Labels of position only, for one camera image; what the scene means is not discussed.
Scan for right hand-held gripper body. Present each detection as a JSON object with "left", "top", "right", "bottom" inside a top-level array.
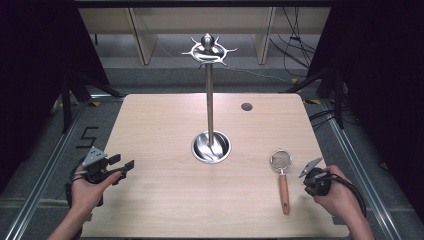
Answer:
[{"left": 298, "top": 157, "right": 333, "bottom": 197}]

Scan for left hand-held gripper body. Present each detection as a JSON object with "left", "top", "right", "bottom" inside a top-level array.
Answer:
[{"left": 81, "top": 145, "right": 117, "bottom": 185}]

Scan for wooden-handled mesh strainer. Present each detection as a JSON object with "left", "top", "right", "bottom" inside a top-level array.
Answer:
[{"left": 269, "top": 148, "right": 293, "bottom": 216}]

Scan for metal utensil rack stand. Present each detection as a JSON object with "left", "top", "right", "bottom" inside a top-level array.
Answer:
[{"left": 180, "top": 32, "right": 239, "bottom": 165}]

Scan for person's right hand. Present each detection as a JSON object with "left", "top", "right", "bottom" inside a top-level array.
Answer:
[{"left": 312, "top": 165, "right": 363, "bottom": 222}]

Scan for person's left hand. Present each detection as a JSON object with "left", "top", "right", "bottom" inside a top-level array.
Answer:
[{"left": 70, "top": 165, "right": 122, "bottom": 215}]

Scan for black tripod stand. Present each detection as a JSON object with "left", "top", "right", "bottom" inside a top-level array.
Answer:
[
  {"left": 60, "top": 70, "right": 125, "bottom": 135},
  {"left": 279, "top": 63, "right": 347, "bottom": 130}
]

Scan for dark curtain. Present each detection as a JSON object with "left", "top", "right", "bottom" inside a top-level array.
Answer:
[
  {"left": 0, "top": 0, "right": 112, "bottom": 196},
  {"left": 305, "top": 0, "right": 424, "bottom": 223}
]

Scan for light wooden shelf unit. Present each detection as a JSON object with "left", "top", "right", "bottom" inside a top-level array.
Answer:
[{"left": 77, "top": 7, "right": 332, "bottom": 67}]

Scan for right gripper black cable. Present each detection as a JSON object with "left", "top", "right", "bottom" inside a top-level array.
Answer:
[{"left": 328, "top": 173, "right": 368, "bottom": 220}]

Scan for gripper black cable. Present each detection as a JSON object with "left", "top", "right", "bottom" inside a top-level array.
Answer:
[
  {"left": 328, "top": 173, "right": 368, "bottom": 220},
  {"left": 64, "top": 159, "right": 104, "bottom": 240}
]

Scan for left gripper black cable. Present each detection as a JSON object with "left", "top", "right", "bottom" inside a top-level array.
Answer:
[{"left": 64, "top": 159, "right": 104, "bottom": 240}]

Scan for aluminium floor rail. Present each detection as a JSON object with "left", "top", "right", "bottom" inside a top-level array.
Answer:
[
  {"left": 320, "top": 99, "right": 403, "bottom": 240},
  {"left": 2, "top": 99, "right": 93, "bottom": 240}
]

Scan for black floor cables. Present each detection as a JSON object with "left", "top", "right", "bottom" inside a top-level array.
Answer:
[{"left": 308, "top": 107, "right": 359, "bottom": 132}]

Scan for thin white floor cable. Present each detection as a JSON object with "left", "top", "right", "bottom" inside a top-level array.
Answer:
[{"left": 228, "top": 67, "right": 295, "bottom": 85}]

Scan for bundle of black cables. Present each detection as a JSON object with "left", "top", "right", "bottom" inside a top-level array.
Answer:
[{"left": 268, "top": 7, "right": 318, "bottom": 70}]

